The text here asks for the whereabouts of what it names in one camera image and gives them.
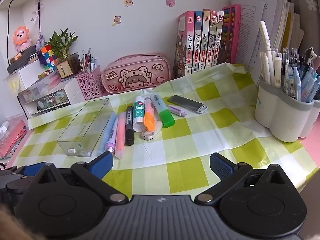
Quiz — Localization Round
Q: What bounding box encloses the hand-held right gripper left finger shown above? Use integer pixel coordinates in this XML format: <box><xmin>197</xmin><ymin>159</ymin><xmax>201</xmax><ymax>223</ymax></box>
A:
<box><xmin>22</xmin><ymin>153</ymin><xmax>128</xmax><ymax>205</ymax></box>

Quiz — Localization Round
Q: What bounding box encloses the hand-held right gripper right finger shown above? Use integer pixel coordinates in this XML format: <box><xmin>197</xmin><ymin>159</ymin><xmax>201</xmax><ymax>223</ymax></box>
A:
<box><xmin>195</xmin><ymin>152</ymin><xmax>299</xmax><ymax>205</ymax></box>

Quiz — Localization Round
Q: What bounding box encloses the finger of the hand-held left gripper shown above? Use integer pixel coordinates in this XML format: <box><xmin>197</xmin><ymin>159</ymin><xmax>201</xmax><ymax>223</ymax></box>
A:
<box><xmin>0</xmin><ymin>162</ymin><xmax>47</xmax><ymax>205</ymax></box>

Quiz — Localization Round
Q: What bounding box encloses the light blue pen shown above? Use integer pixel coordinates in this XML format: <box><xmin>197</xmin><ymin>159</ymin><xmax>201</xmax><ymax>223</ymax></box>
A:
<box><xmin>97</xmin><ymin>112</ymin><xmax>118</xmax><ymax>156</ymax></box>

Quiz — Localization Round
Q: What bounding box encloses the pink pen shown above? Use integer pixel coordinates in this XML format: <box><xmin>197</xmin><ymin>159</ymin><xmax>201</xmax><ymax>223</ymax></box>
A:
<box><xmin>114</xmin><ymin>112</ymin><xmax>126</xmax><ymax>159</ymax></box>

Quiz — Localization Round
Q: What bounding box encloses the clear plastic box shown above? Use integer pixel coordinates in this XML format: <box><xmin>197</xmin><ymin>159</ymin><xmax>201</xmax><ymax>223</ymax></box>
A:
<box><xmin>57</xmin><ymin>98</ymin><xmax>110</xmax><ymax>157</ymax></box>

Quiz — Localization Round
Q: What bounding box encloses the black marker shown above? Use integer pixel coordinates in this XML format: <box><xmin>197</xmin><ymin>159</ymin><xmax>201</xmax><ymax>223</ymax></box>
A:
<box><xmin>125</xmin><ymin>106</ymin><xmax>135</xmax><ymax>146</ymax></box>

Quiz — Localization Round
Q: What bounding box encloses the white glue stick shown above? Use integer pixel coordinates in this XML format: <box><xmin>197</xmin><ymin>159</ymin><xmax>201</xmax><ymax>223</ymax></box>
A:
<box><xmin>132</xmin><ymin>96</ymin><xmax>146</xmax><ymax>132</ymax></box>

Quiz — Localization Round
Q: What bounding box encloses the orange capped highlighter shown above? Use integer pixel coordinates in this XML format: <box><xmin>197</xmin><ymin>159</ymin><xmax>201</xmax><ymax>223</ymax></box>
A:
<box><xmin>144</xmin><ymin>98</ymin><xmax>157</xmax><ymax>132</ymax></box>

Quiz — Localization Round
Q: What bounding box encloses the small purple pen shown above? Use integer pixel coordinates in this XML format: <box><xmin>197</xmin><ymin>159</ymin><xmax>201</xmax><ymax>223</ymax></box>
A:
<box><xmin>168</xmin><ymin>104</ymin><xmax>187</xmax><ymax>117</ymax></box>

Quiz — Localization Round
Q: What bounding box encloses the green capped highlighter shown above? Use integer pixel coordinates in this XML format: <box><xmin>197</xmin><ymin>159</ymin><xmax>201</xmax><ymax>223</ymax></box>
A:
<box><xmin>150</xmin><ymin>93</ymin><xmax>176</xmax><ymax>128</ymax></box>

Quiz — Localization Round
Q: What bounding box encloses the green checked tablecloth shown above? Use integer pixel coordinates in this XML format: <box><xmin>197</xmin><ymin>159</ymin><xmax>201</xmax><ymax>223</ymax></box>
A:
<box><xmin>10</xmin><ymin>62</ymin><xmax>319</xmax><ymax>194</ymax></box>

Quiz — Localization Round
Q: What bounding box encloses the pink flat box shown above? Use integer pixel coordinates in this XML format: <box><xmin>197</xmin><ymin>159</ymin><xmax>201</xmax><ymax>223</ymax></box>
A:
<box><xmin>0</xmin><ymin>116</ymin><xmax>28</xmax><ymax>159</ymax></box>

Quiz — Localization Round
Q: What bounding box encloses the dirty white eraser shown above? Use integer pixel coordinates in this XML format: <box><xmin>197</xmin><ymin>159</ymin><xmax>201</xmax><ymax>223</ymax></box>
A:
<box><xmin>141</xmin><ymin>121</ymin><xmax>163</xmax><ymax>141</ymax></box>

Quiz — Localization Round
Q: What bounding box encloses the dark grey slim case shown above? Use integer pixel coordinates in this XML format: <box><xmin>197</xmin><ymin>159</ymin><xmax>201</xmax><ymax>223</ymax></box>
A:
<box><xmin>167</xmin><ymin>95</ymin><xmax>209</xmax><ymax>114</ymax></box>

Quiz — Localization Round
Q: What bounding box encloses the white cloud-shaped pen holder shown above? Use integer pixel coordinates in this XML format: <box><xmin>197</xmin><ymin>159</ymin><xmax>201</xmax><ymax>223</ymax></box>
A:
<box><xmin>254</xmin><ymin>76</ymin><xmax>320</xmax><ymax>143</ymax></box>

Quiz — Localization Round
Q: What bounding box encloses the pink mesh pen holder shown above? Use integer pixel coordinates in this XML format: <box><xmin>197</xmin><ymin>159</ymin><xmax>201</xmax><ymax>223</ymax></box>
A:
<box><xmin>76</xmin><ymin>65</ymin><xmax>104</xmax><ymax>101</ymax></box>

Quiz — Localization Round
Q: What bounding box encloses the white drawer organizer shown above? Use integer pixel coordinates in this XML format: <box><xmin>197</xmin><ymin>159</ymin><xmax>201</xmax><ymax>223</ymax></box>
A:
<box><xmin>17</xmin><ymin>76</ymin><xmax>78</xmax><ymax>119</ymax></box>

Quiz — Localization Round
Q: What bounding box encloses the clear lidded storage box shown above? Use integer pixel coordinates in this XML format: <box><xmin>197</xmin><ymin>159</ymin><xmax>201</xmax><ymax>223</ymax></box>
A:
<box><xmin>24</xmin><ymin>76</ymin><xmax>66</xmax><ymax>98</ymax></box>

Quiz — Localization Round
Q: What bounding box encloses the white cardboard box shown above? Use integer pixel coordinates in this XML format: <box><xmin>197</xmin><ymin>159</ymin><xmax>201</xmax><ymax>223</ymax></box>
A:
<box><xmin>18</xmin><ymin>64</ymin><xmax>48</xmax><ymax>88</ymax></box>

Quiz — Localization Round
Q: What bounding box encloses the pink cartoon pencil case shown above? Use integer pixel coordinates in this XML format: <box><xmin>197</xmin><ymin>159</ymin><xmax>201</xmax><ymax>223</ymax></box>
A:
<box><xmin>100</xmin><ymin>54</ymin><xmax>172</xmax><ymax>98</ymax></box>

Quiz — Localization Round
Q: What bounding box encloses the glass plant pot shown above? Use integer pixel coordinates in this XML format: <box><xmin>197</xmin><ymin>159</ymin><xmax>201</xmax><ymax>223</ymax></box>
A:
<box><xmin>58</xmin><ymin>52</ymin><xmax>82</xmax><ymax>81</ymax></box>

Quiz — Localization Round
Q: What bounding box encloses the bunch of pens and pencils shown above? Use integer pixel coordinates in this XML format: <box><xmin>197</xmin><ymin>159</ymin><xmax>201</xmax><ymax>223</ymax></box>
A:
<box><xmin>80</xmin><ymin>48</ymin><xmax>98</xmax><ymax>73</ymax></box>

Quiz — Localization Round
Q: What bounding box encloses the black flat box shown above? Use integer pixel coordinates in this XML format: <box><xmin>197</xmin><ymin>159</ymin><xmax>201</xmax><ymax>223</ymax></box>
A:
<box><xmin>7</xmin><ymin>46</ymin><xmax>40</xmax><ymax>74</ymax></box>

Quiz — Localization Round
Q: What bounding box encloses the bunch of white pens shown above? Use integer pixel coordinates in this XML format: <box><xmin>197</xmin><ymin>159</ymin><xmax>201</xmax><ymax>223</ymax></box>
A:
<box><xmin>258</xmin><ymin>20</ymin><xmax>283</xmax><ymax>88</ymax></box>

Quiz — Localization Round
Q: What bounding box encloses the colourful puzzle cube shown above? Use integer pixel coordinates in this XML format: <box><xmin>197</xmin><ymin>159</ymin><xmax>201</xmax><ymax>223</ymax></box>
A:
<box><xmin>38</xmin><ymin>43</ymin><xmax>59</xmax><ymax>71</ymax></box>

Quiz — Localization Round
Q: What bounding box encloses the bunch of blue pens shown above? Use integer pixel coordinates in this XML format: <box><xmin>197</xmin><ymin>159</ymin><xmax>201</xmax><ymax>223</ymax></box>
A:
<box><xmin>282</xmin><ymin>47</ymin><xmax>320</xmax><ymax>103</ymax></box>

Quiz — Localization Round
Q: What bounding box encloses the blue spine book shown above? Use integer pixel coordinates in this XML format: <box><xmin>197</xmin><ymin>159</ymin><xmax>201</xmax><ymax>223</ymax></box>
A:
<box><xmin>193</xmin><ymin>10</ymin><xmax>203</xmax><ymax>73</ymax></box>

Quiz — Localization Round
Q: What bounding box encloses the green bamboo plant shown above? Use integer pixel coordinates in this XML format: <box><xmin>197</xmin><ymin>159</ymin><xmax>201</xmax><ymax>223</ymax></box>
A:
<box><xmin>49</xmin><ymin>28</ymin><xmax>78</xmax><ymax>61</ymax></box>

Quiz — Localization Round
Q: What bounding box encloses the purple hanging tassel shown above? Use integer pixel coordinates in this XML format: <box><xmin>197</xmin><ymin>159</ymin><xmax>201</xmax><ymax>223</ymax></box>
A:
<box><xmin>32</xmin><ymin>1</ymin><xmax>47</xmax><ymax>53</ymax></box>

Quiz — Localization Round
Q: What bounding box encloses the pink abacus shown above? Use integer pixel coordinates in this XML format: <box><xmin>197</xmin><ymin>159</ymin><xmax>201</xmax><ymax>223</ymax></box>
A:
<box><xmin>222</xmin><ymin>4</ymin><xmax>242</xmax><ymax>64</ymax></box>

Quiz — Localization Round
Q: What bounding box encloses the orange lion toy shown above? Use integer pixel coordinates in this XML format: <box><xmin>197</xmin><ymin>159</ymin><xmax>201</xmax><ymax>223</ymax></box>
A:
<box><xmin>13</xmin><ymin>25</ymin><xmax>33</xmax><ymax>53</ymax></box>

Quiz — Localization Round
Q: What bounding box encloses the white spine book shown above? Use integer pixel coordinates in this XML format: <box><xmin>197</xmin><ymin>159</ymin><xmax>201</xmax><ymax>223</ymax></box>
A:
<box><xmin>215</xmin><ymin>10</ymin><xmax>228</xmax><ymax>66</ymax></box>

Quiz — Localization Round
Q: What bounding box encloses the stack of printed papers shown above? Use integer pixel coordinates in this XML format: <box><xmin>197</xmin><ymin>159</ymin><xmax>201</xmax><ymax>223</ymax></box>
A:
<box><xmin>231</xmin><ymin>0</ymin><xmax>305</xmax><ymax>81</ymax></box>

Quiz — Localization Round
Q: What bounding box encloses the grey flowered curtain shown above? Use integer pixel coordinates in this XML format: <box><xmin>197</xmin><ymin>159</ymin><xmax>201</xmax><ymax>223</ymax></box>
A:
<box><xmin>285</xmin><ymin>0</ymin><xmax>320</xmax><ymax>53</ymax></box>

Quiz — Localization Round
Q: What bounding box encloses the black cable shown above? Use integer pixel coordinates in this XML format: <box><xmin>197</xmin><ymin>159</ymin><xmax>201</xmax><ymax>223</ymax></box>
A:
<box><xmin>7</xmin><ymin>0</ymin><xmax>14</xmax><ymax>66</ymax></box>

